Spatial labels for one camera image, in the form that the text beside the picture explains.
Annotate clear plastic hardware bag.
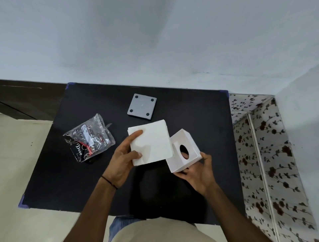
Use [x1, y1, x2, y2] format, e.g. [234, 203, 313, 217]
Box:
[62, 113, 116, 163]

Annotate blue jeans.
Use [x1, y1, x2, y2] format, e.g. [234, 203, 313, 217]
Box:
[109, 215, 143, 242]

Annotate white box with round hole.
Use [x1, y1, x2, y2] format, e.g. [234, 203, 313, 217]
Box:
[165, 128, 202, 174]

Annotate person's left hand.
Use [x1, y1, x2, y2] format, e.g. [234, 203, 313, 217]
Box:
[102, 130, 144, 189]

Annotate floral patterned cabinet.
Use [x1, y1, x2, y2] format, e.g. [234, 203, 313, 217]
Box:
[228, 94, 319, 242]

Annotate grey square plate black feet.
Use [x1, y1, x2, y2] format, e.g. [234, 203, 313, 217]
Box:
[127, 93, 158, 121]

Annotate person's left forearm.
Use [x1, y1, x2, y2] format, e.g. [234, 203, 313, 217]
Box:
[63, 177, 117, 242]

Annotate person's right forearm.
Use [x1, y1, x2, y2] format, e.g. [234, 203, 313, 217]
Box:
[203, 183, 272, 242]

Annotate person's right hand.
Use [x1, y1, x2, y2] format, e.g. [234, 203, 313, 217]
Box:
[174, 152, 217, 196]

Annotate beige shirt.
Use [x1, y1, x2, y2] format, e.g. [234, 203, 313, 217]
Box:
[113, 216, 213, 242]

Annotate white foam block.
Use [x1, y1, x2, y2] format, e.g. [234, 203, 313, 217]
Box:
[127, 119, 174, 167]

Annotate dark brown wooden panel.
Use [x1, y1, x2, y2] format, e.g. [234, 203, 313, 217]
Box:
[0, 79, 68, 121]

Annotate black thread wristband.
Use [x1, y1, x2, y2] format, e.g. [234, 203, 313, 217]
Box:
[101, 176, 118, 190]

